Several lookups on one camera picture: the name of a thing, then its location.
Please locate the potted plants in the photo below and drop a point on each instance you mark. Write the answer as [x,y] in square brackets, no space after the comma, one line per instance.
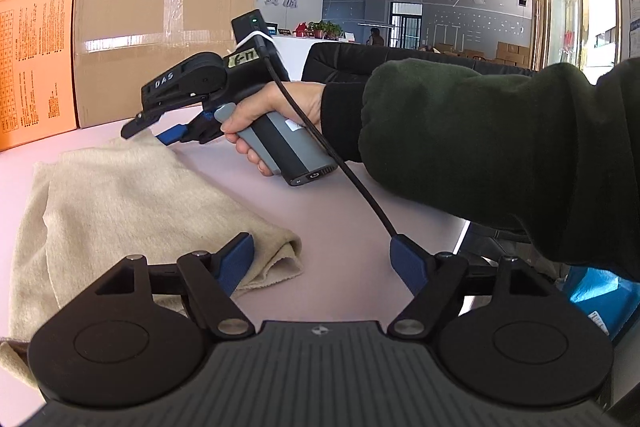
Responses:
[325,28]

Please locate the stack of cardboard boxes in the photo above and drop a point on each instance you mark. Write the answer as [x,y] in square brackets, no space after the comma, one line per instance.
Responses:
[510,53]

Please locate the orange printed box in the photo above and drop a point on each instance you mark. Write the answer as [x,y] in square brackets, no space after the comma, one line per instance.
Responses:
[35,67]

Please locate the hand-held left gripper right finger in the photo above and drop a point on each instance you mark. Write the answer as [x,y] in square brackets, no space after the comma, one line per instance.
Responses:
[407,264]

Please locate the person's right forearm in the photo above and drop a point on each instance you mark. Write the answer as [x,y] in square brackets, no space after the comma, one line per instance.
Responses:
[475,132]

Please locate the dark framed glass door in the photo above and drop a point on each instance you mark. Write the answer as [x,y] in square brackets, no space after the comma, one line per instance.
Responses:
[406,24]

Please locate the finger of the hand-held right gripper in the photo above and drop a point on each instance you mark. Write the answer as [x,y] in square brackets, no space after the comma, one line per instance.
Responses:
[137,124]
[172,136]

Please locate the brown taped cardboard box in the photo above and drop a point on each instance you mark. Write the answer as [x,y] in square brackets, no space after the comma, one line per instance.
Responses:
[125,57]

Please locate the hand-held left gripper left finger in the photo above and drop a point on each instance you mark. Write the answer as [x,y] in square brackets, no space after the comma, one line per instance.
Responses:
[235,259]

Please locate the blue plastic bag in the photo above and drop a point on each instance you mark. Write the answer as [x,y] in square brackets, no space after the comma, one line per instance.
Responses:
[600,292]

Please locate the beige knit garment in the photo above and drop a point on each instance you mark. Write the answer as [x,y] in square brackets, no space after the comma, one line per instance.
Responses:
[125,207]

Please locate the black sofa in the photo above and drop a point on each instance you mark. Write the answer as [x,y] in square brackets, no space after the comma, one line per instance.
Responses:
[350,59]

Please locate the person's right hand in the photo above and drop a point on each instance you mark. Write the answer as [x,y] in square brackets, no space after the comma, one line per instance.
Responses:
[290,99]

